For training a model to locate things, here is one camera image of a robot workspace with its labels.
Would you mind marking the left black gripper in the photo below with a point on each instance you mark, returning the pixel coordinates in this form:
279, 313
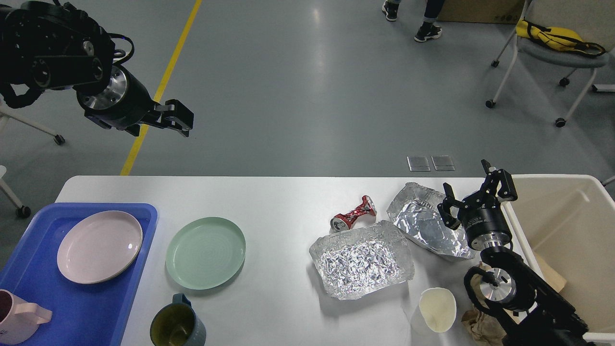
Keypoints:
125, 104

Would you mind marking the lower left caster leg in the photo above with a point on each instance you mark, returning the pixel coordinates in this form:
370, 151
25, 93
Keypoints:
22, 211

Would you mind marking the blue plastic tray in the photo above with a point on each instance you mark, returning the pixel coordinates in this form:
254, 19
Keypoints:
82, 314

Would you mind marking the crumpled brown paper bag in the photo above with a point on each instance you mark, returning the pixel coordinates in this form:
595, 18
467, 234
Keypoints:
484, 329

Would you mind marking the right floor plate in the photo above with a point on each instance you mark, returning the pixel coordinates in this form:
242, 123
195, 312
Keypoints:
443, 163

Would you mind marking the rear foil tray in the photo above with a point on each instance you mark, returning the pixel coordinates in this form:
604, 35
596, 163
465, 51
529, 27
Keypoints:
414, 211

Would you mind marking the beige plastic bin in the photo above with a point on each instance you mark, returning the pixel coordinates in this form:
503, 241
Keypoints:
569, 221

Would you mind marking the foil tray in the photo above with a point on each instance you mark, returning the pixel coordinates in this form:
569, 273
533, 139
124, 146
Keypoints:
357, 262
414, 211

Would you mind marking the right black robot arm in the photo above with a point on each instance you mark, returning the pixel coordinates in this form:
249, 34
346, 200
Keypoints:
528, 309

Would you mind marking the grey chair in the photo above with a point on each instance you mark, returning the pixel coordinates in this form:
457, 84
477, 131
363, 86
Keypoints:
593, 20

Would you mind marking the green plate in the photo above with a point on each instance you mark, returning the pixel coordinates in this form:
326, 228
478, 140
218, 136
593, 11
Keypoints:
206, 253

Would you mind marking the chair leg with caster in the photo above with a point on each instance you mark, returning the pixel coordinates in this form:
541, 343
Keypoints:
6, 114

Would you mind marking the floor plate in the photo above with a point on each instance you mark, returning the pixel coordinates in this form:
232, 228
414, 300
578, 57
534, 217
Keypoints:
443, 163
418, 164

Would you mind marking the person with black sneakers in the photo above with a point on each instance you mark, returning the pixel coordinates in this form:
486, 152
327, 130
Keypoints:
428, 30

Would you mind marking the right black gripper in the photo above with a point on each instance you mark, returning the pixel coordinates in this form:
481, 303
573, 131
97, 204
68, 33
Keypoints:
480, 213

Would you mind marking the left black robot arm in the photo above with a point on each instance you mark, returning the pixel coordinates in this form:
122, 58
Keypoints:
54, 46

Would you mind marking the pink mug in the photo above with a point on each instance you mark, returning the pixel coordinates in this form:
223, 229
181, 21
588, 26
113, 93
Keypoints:
19, 319

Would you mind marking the cardboard box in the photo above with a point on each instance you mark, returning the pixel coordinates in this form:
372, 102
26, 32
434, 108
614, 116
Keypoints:
482, 11

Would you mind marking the white paper cup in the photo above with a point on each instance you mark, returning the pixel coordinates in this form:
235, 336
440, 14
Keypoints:
435, 312

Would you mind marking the crushed red can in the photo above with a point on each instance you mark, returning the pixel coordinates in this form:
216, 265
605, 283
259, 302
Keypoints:
344, 222

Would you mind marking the yellow bag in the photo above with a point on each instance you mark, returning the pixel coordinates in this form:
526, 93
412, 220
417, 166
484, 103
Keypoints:
558, 39

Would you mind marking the dark teal mug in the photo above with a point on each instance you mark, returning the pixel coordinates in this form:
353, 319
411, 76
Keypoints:
177, 324

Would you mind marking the left floor plate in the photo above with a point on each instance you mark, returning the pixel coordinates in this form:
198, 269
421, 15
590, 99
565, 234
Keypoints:
418, 164

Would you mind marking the pink plate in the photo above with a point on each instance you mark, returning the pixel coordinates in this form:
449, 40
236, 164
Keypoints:
100, 247

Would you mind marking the front foil tray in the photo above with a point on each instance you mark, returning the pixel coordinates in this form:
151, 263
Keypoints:
357, 262

